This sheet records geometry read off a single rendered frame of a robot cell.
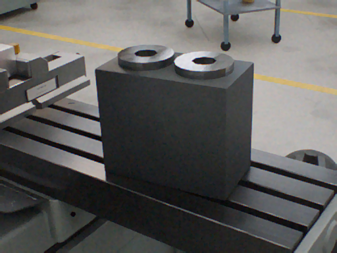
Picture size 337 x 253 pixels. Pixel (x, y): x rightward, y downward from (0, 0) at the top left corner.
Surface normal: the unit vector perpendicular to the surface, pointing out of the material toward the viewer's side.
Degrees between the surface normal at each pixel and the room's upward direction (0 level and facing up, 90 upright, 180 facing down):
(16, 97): 90
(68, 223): 90
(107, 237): 90
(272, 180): 0
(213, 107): 90
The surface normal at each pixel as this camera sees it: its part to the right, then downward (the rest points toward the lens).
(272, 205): -0.04, -0.90
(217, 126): -0.45, 0.40
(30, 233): 0.82, 0.22
